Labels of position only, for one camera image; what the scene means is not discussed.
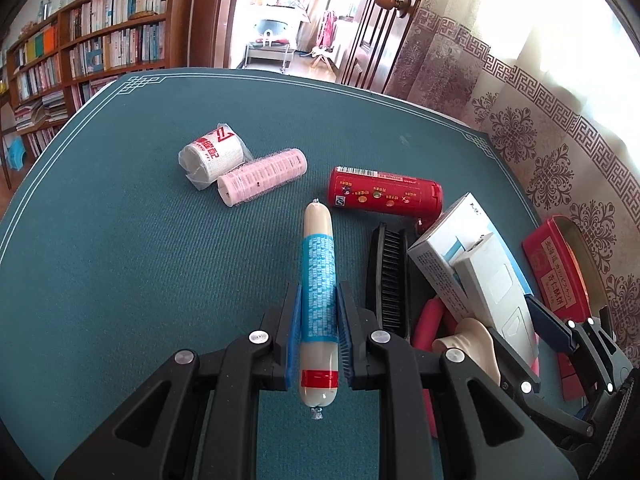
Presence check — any wooden bookshelf with books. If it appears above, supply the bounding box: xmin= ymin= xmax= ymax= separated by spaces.
xmin=3 ymin=0 xmax=193 ymax=159

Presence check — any cream plastic jar lid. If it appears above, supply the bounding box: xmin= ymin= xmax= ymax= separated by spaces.
xmin=432 ymin=318 xmax=501 ymax=385

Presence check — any pink foam ring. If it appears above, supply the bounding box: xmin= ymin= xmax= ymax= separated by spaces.
xmin=411 ymin=294 xmax=542 ymax=440

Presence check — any blue white sausage stick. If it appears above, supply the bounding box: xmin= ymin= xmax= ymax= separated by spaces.
xmin=298 ymin=200 xmax=340 ymax=420

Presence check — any white blue carton box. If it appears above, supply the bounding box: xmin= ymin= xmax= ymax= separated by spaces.
xmin=408 ymin=193 xmax=533 ymax=321

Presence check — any black folding comb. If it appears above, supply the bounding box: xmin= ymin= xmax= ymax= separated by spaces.
xmin=366 ymin=223 xmax=410 ymax=340

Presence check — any dark wooden door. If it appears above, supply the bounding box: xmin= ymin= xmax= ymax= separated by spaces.
xmin=338 ymin=0 xmax=421 ymax=93

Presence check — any white roll in plastic wrap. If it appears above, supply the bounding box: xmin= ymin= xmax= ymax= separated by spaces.
xmin=178 ymin=124 xmax=254 ymax=191

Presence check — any patterned curtain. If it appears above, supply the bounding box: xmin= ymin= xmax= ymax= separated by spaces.
xmin=387 ymin=0 xmax=639 ymax=361

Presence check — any red candy bottle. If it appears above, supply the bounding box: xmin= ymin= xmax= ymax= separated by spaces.
xmin=328 ymin=166 xmax=444 ymax=226

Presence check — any red gift box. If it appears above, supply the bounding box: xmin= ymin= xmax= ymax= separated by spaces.
xmin=520 ymin=214 xmax=614 ymax=402

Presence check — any white plastic device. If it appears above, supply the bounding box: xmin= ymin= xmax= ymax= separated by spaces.
xmin=451 ymin=233 xmax=538 ymax=366

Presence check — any green table mat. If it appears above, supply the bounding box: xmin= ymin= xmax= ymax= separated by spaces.
xmin=1 ymin=70 xmax=535 ymax=478

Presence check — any pink cylindrical roll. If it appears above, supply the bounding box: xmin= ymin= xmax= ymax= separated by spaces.
xmin=217 ymin=148 xmax=308 ymax=207

